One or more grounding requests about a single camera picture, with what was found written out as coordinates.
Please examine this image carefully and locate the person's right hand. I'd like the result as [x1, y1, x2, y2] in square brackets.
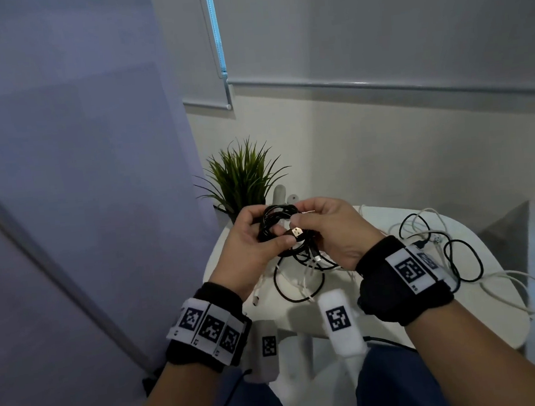
[288, 192, 390, 276]

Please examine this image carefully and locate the person's left hand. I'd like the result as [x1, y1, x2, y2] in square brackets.
[202, 201, 304, 305]

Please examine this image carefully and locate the black usb cable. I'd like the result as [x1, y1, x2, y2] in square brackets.
[253, 199, 324, 260]

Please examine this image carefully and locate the pile of cables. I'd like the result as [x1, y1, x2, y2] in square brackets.
[245, 188, 535, 341]

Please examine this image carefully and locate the person's right forearm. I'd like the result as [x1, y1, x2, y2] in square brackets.
[402, 291, 535, 406]

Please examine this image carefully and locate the person's right leg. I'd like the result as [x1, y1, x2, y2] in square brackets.
[351, 339, 454, 406]

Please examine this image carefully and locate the black wristband with marker tags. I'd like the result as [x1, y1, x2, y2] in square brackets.
[351, 230, 458, 331]
[159, 278, 257, 377]

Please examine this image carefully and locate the green plant in black pot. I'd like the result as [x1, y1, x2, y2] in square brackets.
[189, 133, 296, 226]

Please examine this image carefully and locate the wide white roller blind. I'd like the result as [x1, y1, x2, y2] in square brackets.
[212, 0, 535, 123]

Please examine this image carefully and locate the thin black camera cord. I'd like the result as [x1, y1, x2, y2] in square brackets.
[363, 332, 417, 356]
[203, 369, 256, 406]

